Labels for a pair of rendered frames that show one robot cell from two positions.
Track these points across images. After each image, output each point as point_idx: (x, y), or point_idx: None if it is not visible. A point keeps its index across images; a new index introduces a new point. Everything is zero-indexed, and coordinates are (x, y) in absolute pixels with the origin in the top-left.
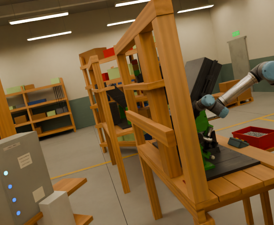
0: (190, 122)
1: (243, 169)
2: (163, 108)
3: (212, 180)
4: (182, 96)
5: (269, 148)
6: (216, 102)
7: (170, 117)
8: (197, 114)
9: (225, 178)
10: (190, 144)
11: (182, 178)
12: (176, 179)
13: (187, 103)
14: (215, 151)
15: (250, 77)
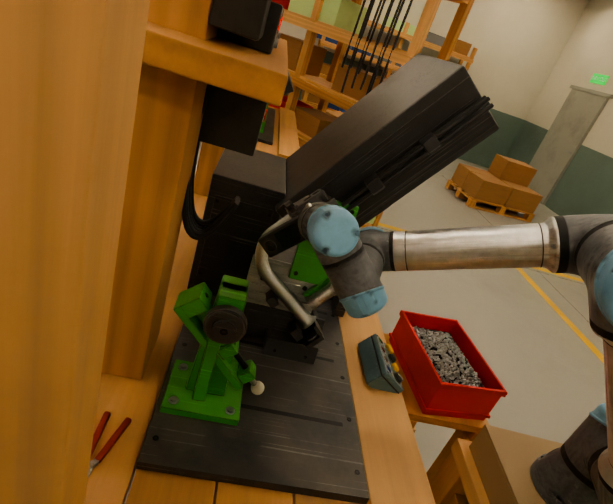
0: (39, 342)
1: (299, 496)
2: (161, 159)
3: (178, 479)
4: (22, 187)
5: (450, 416)
6: (357, 254)
7: (245, 189)
8: (297, 240)
9: (215, 502)
10: (11, 430)
11: (120, 398)
12: (106, 388)
13: (55, 245)
14: (301, 354)
15: (541, 241)
